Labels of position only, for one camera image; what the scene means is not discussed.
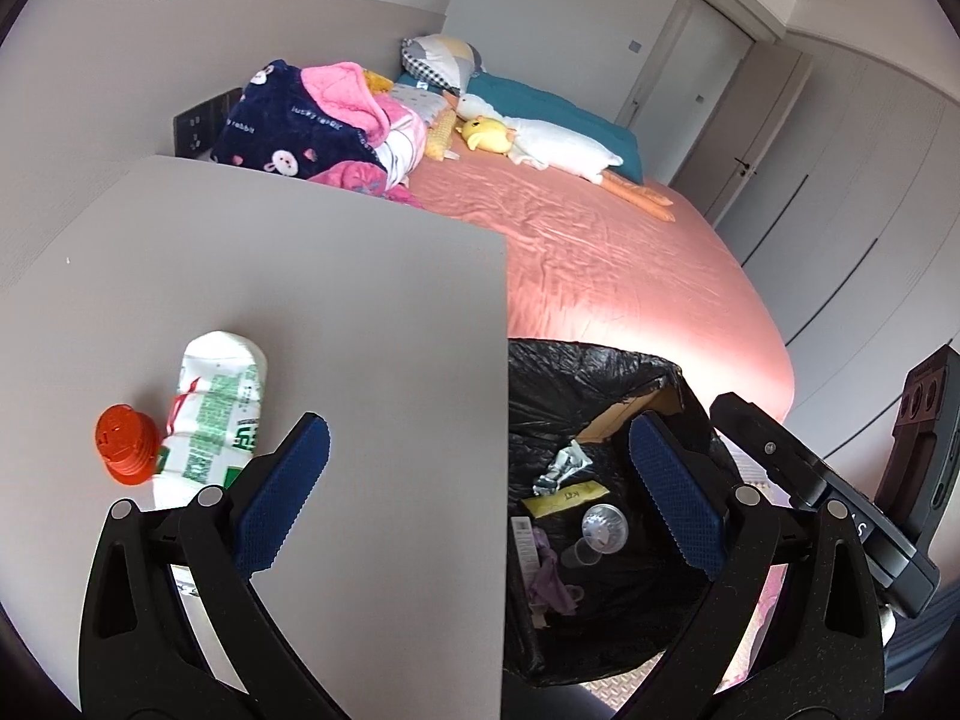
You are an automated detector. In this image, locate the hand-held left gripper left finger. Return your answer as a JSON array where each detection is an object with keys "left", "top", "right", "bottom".
[{"left": 79, "top": 412, "right": 342, "bottom": 720}]

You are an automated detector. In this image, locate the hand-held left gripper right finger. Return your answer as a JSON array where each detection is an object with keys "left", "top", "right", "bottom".
[{"left": 611, "top": 412, "right": 890, "bottom": 720}]

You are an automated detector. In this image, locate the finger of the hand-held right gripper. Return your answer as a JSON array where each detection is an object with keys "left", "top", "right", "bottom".
[{"left": 709, "top": 392, "right": 830, "bottom": 507}]

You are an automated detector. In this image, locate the white green tube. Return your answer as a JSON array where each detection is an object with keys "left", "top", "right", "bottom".
[{"left": 152, "top": 330, "right": 269, "bottom": 511}]

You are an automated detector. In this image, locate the cardboard bin with black bag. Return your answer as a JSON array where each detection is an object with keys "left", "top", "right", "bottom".
[{"left": 504, "top": 337, "right": 751, "bottom": 687}]

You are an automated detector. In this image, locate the crumpled silver wrapper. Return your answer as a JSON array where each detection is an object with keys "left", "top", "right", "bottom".
[{"left": 536, "top": 441, "right": 593, "bottom": 488}]

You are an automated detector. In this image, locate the purple cloth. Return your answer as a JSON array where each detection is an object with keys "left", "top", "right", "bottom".
[{"left": 525, "top": 546, "right": 584, "bottom": 612}]

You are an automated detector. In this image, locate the white packet with barcode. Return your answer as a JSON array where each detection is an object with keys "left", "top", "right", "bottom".
[{"left": 512, "top": 516, "right": 548, "bottom": 608}]

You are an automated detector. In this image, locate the red screw cap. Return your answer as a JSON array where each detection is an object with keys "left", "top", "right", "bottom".
[{"left": 94, "top": 403, "right": 164, "bottom": 487}]

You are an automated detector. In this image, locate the foam floor mat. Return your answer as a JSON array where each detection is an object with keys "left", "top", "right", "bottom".
[{"left": 566, "top": 679, "right": 638, "bottom": 717}]

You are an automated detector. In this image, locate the bed with pink sheet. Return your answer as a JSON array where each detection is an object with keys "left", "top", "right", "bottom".
[{"left": 409, "top": 157, "right": 796, "bottom": 421}]

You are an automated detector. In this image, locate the grey wardrobe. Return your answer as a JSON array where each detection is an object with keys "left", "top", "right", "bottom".
[{"left": 712, "top": 52, "right": 960, "bottom": 458}]

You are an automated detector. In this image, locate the white goose plush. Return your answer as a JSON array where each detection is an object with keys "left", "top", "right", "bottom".
[{"left": 457, "top": 92, "right": 676, "bottom": 224}]

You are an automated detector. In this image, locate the navy printed blanket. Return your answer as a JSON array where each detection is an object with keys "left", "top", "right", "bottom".
[{"left": 210, "top": 58, "right": 383, "bottom": 181}]

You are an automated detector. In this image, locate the yellow long plush toy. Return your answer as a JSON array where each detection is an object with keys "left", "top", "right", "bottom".
[{"left": 424, "top": 109, "right": 460, "bottom": 162}]

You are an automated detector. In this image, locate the white room door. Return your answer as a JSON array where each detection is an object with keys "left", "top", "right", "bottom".
[{"left": 615, "top": 0, "right": 758, "bottom": 128}]

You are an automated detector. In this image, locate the pink quilted cloth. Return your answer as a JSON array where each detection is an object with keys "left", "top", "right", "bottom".
[{"left": 300, "top": 62, "right": 428, "bottom": 207}]

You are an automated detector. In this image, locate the yellow duck plush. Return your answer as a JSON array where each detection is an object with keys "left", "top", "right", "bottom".
[{"left": 459, "top": 116, "right": 518, "bottom": 155}]

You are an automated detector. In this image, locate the small pale pillow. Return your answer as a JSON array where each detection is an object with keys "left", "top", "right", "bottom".
[{"left": 390, "top": 82, "right": 451, "bottom": 121}]

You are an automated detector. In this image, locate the checkered patchwork pillow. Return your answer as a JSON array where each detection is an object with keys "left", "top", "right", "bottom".
[{"left": 400, "top": 34, "right": 487, "bottom": 95}]

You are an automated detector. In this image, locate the grey door with black handle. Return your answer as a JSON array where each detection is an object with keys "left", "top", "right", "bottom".
[{"left": 671, "top": 37, "right": 815, "bottom": 226}]

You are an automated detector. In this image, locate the black wall socket panel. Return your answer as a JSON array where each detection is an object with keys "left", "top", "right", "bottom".
[{"left": 174, "top": 88, "right": 241, "bottom": 162}]

